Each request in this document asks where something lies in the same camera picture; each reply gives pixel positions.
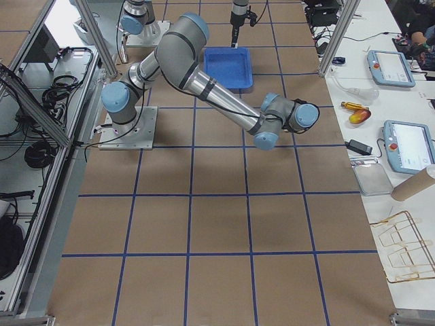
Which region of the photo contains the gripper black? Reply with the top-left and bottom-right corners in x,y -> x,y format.
230,0 -> 247,48

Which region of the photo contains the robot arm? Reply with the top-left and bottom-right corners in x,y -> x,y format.
118,1 -> 257,48
101,12 -> 320,150

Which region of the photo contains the blue plastic tray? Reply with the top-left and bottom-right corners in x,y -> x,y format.
203,47 -> 253,89

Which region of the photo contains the clear plastic lid tray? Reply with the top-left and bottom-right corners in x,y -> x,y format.
353,164 -> 393,196

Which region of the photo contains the small blue device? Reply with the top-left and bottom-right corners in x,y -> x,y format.
332,56 -> 346,66

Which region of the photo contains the brass cylinder tool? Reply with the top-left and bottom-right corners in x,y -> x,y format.
341,101 -> 368,111

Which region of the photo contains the red yellow mango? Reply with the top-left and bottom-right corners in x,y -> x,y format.
349,109 -> 371,124

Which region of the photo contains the far teach pendant tablet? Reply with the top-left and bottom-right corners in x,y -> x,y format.
366,50 -> 415,88

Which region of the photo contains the teach pendant tablet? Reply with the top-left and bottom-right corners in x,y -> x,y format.
366,50 -> 415,88
383,120 -> 434,175

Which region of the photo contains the black power adapter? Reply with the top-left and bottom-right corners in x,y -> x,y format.
345,139 -> 372,156

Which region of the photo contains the near teach pendant tablet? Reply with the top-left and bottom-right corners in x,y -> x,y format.
383,120 -> 434,175

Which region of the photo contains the cardboard tube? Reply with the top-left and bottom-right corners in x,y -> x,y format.
391,164 -> 434,202

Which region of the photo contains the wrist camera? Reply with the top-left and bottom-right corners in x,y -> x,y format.
246,9 -> 258,27

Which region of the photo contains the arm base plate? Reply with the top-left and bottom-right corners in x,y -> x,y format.
98,106 -> 158,150
124,20 -> 171,48

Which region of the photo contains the aluminium frame post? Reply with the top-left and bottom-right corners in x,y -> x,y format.
318,0 -> 360,77

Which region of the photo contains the gold wire rack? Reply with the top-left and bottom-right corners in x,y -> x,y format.
370,211 -> 434,284

